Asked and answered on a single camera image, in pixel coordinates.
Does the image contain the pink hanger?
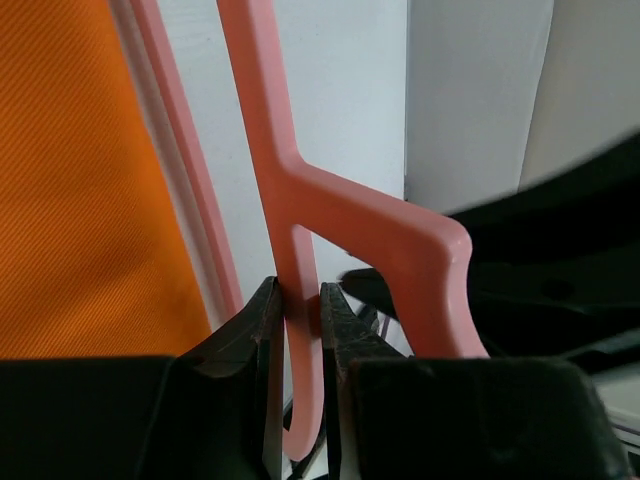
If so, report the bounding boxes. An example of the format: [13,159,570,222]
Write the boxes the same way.
[127,0,491,464]

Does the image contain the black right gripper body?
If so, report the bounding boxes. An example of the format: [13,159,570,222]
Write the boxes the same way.
[454,133,639,373]

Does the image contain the orange trousers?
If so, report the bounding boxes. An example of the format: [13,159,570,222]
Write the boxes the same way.
[1,1,210,359]

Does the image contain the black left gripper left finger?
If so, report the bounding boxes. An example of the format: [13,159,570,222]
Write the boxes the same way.
[1,277,283,479]

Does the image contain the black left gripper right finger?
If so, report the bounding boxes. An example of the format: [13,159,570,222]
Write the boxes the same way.
[320,283,630,479]

